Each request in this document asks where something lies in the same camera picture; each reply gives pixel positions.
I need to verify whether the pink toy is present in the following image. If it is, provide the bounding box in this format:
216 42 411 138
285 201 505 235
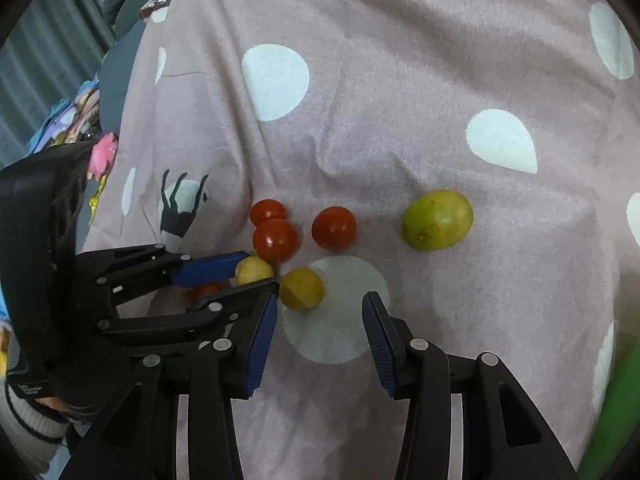
89 132 119 179

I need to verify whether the pink polka dot blanket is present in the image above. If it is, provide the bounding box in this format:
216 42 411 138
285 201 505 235
80 0 640 480

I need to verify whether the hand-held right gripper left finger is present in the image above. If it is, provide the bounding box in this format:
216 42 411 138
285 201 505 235
59 291 279 480

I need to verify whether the yellow wrapper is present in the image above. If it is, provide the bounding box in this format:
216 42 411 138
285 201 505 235
89 175 109 226

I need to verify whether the grey bed sheet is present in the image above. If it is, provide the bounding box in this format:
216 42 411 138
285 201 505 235
75 22 168 253

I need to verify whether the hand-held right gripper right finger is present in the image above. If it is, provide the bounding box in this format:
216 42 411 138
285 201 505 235
361 291 581 480

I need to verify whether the small yellow citrus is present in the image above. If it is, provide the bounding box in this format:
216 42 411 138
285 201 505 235
235 256 275 286
279 268 326 311

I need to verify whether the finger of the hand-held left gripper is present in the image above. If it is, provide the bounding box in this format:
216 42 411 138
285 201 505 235
75 243 250 307
97 280 280 356

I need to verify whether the green object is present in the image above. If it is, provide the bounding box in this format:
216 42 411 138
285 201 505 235
575 340 640 480

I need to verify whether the red cherry tomato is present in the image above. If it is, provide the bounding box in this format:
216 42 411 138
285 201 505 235
252 218 300 264
311 206 358 250
249 199 288 226

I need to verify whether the small orange cherry tomato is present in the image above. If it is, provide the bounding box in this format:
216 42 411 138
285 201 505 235
189 282 226 303

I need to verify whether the person's left forearm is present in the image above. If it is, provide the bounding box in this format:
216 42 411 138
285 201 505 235
0 380 71 478

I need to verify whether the colourful printed cloth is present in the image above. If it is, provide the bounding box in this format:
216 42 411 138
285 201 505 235
27 80 101 151

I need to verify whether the green lemon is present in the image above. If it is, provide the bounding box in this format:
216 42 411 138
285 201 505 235
401 189 474 252

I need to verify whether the grey curtain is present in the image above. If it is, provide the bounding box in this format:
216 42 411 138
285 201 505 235
0 0 117 161

